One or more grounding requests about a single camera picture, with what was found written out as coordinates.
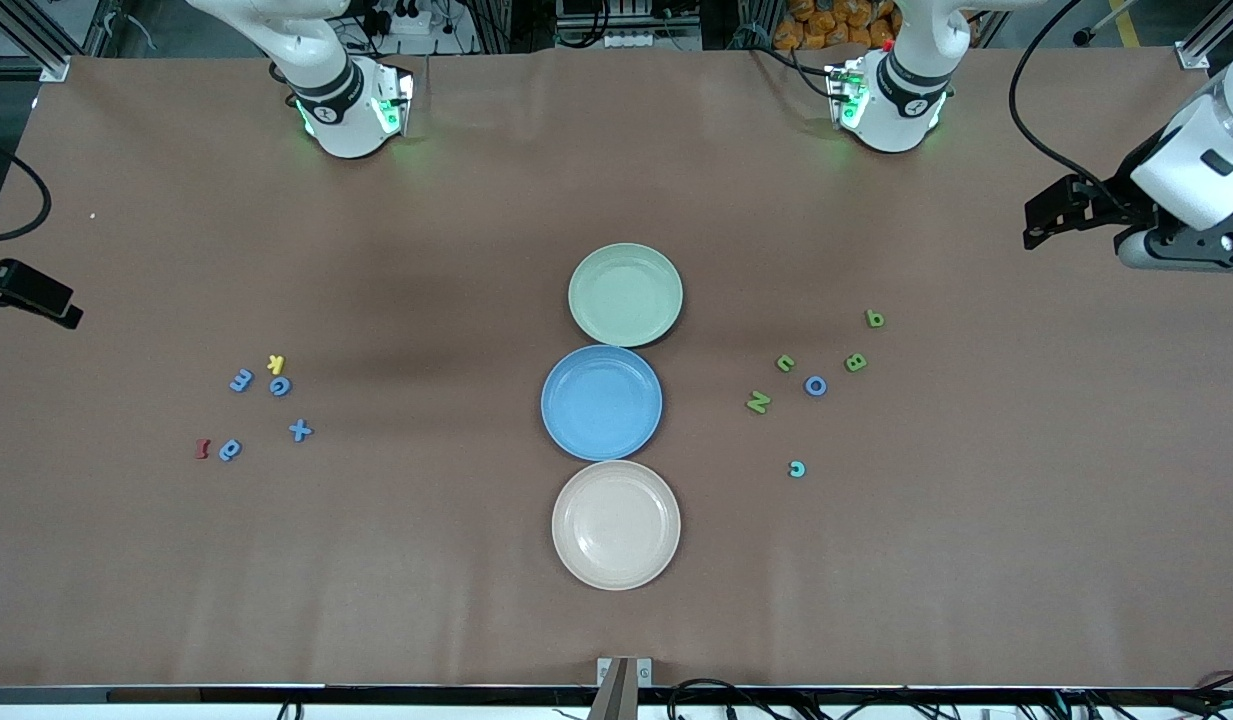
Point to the brown camera pole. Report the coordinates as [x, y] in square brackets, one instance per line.
[616, 700]

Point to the blue letter E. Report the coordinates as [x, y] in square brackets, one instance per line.
[241, 380]

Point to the bag of orange fruit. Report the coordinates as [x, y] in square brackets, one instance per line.
[826, 25]

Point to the blue letter x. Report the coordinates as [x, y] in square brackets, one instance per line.
[300, 431]

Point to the green letter N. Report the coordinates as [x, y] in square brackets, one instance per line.
[758, 402]

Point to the green plate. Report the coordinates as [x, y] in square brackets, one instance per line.
[625, 295]

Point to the blue letter O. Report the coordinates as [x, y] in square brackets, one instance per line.
[808, 386]

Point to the blue letter G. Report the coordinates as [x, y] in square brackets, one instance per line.
[274, 387]

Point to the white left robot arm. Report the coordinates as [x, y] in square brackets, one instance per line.
[901, 100]

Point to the green letter B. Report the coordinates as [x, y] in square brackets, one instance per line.
[850, 363]

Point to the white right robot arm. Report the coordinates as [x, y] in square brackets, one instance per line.
[341, 100]

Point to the brown table cover sheet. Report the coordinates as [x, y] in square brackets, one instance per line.
[376, 560]

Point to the white power strip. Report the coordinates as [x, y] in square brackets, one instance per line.
[413, 15]
[656, 41]

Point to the metal table edge bracket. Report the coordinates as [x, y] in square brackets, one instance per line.
[646, 672]

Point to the beige plate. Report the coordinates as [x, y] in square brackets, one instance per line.
[616, 525]

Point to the dark table edge rail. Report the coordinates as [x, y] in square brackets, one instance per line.
[276, 693]

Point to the aluminium frame profile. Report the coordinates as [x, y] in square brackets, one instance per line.
[1192, 55]
[52, 68]

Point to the blue plate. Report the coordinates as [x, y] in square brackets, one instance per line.
[602, 403]

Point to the blue letter a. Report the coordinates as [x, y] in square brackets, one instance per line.
[225, 452]

